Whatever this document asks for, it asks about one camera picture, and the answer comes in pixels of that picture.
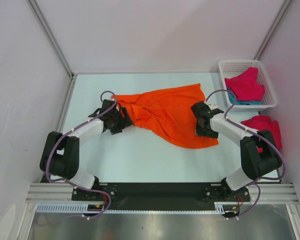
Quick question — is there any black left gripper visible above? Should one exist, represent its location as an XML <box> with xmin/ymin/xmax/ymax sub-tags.
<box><xmin>109</xmin><ymin>106</ymin><xmax>134</xmax><ymax>135</ymax></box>

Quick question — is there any orange t shirt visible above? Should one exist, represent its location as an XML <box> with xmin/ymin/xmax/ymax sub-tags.
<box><xmin>116</xmin><ymin>83</ymin><xmax>219</xmax><ymax>149</ymax></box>

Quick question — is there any white plastic basket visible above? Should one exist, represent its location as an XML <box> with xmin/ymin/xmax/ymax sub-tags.
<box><xmin>218</xmin><ymin>59</ymin><xmax>278</xmax><ymax>111</ymax></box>

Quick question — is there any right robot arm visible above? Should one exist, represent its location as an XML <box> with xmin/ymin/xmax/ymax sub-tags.
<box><xmin>190</xmin><ymin>101</ymin><xmax>283</xmax><ymax>201</ymax></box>

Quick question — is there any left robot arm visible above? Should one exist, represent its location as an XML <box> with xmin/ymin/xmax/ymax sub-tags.
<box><xmin>39</xmin><ymin>99</ymin><xmax>133</xmax><ymax>200</ymax></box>

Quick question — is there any teal t shirt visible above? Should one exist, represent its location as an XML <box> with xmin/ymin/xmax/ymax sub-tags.
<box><xmin>226</xmin><ymin>86</ymin><xmax>262</xmax><ymax>106</ymax></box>

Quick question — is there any pink t shirt in basket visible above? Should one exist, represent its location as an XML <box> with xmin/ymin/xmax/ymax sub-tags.
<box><xmin>224</xmin><ymin>67</ymin><xmax>266</xmax><ymax>102</ymax></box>

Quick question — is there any folded pink t shirt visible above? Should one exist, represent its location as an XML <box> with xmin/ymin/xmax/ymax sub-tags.
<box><xmin>241</xmin><ymin>115</ymin><xmax>283</xmax><ymax>150</ymax></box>

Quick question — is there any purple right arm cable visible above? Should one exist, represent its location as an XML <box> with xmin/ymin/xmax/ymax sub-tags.
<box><xmin>204</xmin><ymin>89</ymin><xmax>286</xmax><ymax>183</ymax></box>

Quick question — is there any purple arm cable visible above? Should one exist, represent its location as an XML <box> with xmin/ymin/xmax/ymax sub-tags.
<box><xmin>204</xmin><ymin>89</ymin><xmax>286</xmax><ymax>183</ymax></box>
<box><xmin>46</xmin><ymin>90</ymin><xmax>120</xmax><ymax>221</ymax></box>

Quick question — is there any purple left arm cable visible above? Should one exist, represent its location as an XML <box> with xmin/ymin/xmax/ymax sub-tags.
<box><xmin>46</xmin><ymin>90</ymin><xmax>120</xmax><ymax>221</ymax></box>

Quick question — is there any white slotted cable duct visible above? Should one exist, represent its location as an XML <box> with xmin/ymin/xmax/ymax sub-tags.
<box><xmin>36</xmin><ymin>202</ymin><xmax>240</xmax><ymax>215</ymax></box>

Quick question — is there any right aluminium corner post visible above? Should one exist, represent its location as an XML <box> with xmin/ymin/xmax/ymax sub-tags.
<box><xmin>253</xmin><ymin>0</ymin><xmax>294</xmax><ymax>61</ymax></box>

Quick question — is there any aluminium corner post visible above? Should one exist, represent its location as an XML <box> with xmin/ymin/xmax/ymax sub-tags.
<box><xmin>26</xmin><ymin>0</ymin><xmax>74</xmax><ymax>79</ymax></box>
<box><xmin>253</xmin><ymin>0</ymin><xmax>294</xmax><ymax>61</ymax></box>

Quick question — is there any aluminium front rail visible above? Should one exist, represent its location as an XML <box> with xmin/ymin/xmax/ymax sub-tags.
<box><xmin>25</xmin><ymin>183</ymin><xmax>299</xmax><ymax>205</ymax></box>

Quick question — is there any left aluminium corner post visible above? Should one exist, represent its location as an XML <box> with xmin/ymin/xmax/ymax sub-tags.
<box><xmin>26</xmin><ymin>0</ymin><xmax>74</xmax><ymax>79</ymax></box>

